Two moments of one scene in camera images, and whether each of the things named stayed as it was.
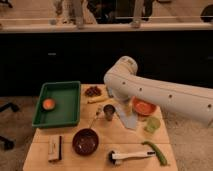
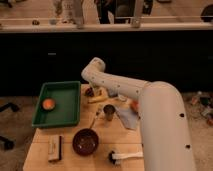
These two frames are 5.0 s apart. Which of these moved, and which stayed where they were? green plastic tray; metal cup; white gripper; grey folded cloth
Moved: white gripper
Stayed: metal cup; green plastic tray; grey folded cloth
